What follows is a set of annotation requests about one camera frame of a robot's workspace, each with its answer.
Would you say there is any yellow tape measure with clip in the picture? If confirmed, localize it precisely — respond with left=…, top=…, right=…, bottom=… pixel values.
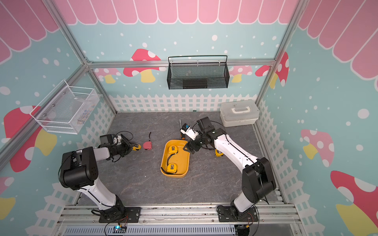
left=166, top=145, right=178, bottom=165

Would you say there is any pink tape measure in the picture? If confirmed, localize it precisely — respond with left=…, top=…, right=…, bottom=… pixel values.
left=143, top=132, right=153, bottom=150

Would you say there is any yellow storage tray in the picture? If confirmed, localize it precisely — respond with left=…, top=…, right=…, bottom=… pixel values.
left=160, top=140, right=190, bottom=178

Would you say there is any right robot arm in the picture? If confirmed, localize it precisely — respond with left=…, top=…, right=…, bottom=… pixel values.
left=180, top=117, right=277, bottom=217

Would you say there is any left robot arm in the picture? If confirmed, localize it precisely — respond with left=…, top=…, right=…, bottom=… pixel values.
left=58, top=134, right=134, bottom=220

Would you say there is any large yellow 3m tape measure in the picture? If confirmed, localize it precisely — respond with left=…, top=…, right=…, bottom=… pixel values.
left=132, top=144, right=141, bottom=151

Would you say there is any black orange screwdriver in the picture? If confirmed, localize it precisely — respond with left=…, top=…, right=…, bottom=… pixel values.
left=179, top=120, right=185, bottom=140

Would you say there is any white plastic toolbox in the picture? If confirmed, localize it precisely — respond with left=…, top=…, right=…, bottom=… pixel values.
left=220, top=100, right=260, bottom=127

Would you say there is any green lit circuit board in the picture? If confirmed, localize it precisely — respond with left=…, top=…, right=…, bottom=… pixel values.
left=112, top=225, right=127, bottom=234

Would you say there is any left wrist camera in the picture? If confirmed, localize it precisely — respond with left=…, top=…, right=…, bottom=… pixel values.
left=113, top=135, right=123, bottom=145

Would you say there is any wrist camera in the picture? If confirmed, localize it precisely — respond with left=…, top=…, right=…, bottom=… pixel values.
left=180, top=124, right=199, bottom=141
left=113, top=135, right=123, bottom=145

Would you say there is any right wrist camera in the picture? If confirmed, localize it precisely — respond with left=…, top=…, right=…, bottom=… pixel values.
left=180, top=124, right=199, bottom=141

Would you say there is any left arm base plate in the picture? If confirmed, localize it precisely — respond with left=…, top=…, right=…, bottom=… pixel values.
left=99, top=206, right=141, bottom=223

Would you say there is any white wire wall basket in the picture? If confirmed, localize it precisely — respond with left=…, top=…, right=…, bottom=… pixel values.
left=30, top=80, right=100, bottom=135

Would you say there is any black mesh wall basket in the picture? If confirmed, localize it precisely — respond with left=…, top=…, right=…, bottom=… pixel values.
left=167, top=55, right=230, bottom=89

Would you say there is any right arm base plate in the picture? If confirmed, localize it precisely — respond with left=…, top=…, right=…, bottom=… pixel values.
left=217, top=205, right=258, bottom=223

